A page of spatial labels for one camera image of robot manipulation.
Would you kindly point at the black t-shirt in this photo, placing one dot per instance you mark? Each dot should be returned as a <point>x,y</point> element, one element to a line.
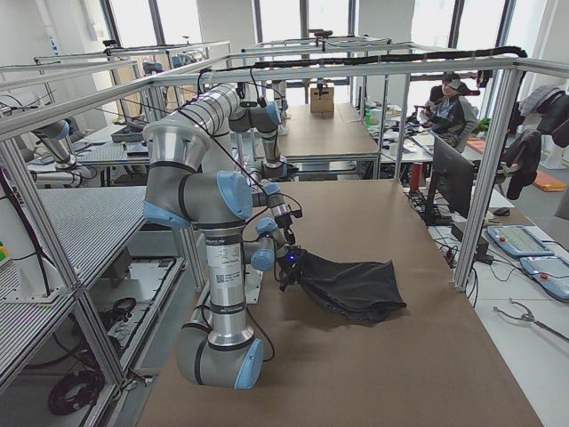
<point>362,292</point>

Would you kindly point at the aluminium cage frame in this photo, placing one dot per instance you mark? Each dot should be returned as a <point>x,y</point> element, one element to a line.
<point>244,140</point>

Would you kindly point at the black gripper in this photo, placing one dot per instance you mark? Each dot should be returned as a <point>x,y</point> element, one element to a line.
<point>289,269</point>
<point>283,221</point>

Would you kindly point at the blue teach pendant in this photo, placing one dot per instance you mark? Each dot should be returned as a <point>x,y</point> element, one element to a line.
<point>517,241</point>

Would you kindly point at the metal grabber tool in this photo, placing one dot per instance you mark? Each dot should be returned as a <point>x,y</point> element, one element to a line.
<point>527,316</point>

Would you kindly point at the seated person in grey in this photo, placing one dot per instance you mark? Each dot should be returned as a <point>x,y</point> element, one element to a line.
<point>448,114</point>

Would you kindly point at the striped aluminium frame table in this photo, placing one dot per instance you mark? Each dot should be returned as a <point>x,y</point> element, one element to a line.
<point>93,225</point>

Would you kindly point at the black computer monitor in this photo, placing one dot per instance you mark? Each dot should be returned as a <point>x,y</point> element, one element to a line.
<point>452,177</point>

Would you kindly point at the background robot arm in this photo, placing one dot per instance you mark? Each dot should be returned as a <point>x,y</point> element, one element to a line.
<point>68,170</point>

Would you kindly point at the cardboard box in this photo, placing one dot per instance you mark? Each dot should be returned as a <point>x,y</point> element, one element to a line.
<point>321,99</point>

